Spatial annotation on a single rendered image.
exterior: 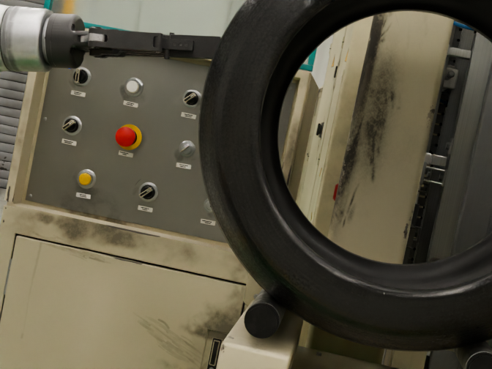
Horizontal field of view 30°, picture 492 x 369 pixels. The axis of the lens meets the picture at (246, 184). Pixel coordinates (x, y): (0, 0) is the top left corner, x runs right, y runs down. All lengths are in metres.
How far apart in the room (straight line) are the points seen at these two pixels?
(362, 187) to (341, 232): 0.08
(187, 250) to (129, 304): 0.16
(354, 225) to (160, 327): 0.50
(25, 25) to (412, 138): 0.63
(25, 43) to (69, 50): 0.06
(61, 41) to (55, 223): 0.65
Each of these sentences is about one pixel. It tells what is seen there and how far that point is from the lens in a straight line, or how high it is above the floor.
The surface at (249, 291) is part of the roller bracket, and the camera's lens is 1.51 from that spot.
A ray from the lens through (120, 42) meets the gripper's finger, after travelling 1.25.
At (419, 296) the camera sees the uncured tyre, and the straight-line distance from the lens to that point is 1.14.
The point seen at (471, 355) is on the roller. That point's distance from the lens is 1.18.
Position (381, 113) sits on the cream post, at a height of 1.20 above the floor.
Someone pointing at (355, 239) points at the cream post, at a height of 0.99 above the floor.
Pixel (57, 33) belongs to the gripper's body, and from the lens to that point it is 1.28.
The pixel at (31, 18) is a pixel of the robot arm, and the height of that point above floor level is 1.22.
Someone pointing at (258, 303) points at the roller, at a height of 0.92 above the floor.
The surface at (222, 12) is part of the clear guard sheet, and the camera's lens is 1.82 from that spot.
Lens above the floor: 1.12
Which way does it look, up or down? 3 degrees down
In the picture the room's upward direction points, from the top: 11 degrees clockwise
